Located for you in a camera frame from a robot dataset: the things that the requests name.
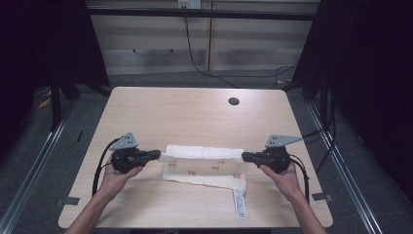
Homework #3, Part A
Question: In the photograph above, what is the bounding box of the black cable bundle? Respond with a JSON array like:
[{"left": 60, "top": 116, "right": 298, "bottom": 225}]
[{"left": 302, "top": 89, "right": 339, "bottom": 175}]

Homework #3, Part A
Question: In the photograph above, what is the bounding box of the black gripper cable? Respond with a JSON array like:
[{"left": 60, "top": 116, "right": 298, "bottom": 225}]
[
  {"left": 287, "top": 153, "right": 311, "bottom": 203},
  {"left": 91, "top": 137, "right": 122, "bottom": 198}
]

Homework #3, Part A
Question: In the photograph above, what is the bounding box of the person's right hand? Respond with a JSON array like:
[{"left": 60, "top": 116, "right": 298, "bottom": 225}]
[{"left": 258, "top": 161, "right": 304, "bottom": 204}]

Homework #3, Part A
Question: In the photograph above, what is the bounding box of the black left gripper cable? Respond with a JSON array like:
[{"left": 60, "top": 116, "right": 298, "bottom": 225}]
[{"left": 91, "top": 137, "right": 122, "bottom": 198}]

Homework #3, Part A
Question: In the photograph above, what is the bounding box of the black metal stand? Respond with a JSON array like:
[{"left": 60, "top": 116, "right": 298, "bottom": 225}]
[{"left": 48, "top": 76, "right": 63, "bottom": 132}]

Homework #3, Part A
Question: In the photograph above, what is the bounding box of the black horizontal bar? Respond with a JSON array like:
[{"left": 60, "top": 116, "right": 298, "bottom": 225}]
[{"left": 87, "top": 7, "right": 321, "bottom": 22}]

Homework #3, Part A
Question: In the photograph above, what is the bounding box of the yellow tape piece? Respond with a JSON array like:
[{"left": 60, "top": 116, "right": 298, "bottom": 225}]
[{"left": 37, "top": 97, "right": 53, "bottom": 110}]

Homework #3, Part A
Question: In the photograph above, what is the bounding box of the white cloth with label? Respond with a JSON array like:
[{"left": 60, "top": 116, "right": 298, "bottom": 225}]
[{"left": 158, "top": 143, "right": 248, "bottom": 220}]

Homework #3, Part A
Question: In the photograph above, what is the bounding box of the grey tape strip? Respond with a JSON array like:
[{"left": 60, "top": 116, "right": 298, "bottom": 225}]
[
  {"left": 54, "top": 196, "right": 81, "bottom": 207},
  {"left": 311, "top": 192, "right": 334, "bottom": 203}
]

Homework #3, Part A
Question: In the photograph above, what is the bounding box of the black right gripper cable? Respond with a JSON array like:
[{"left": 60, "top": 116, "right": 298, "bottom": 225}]
[{"left": 287, "top": 153, "right": 311, "bottom": 203}]

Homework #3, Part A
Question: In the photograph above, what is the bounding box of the white cabinet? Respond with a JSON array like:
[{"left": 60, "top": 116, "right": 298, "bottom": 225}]
[{"left": 85, "top": 0, "right": 321, "bottom": 76}]

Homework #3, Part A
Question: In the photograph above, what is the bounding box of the person's left hand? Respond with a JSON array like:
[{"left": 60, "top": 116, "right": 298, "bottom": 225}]
[{"left": 96, "top": 161, "right": 144, "bottom": 203}]

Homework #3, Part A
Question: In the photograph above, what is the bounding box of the dark curtain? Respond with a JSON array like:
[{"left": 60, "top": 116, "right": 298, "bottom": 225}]
[
  {"left": 290, "top": 0, "right": 413, "bottom": 204},
  {"left": 0, "top": 0, "right": 111, "bottom": 160}
]

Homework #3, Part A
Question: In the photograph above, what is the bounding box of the metal floor rail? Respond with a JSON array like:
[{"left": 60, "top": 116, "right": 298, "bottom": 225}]
[
  {"left": 0, "top": 103, "right": 77, "bottom": 234},
  {"left": 306, "top": 100, "right": 386, "bottom": 234}
]

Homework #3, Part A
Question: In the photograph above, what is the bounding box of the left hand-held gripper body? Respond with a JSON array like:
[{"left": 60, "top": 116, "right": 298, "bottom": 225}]
[{"left": 108, "top": 131, "right": 146, "bottom": 175}]

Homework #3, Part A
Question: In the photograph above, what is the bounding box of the black floor cable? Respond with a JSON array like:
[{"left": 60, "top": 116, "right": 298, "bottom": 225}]
[{"left": 182, "top": 8, "right": 297, "bottom": 90}]

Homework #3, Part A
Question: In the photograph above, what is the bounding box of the white wall socket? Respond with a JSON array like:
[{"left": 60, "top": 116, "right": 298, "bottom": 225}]
[{"left": 176, "top": 0, "right": 203, "bottom": 10}]

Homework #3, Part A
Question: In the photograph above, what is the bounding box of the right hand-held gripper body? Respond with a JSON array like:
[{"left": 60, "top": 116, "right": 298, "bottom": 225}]
[{"left": 258, "top": 134, "right": 303, "bottom": 175}]

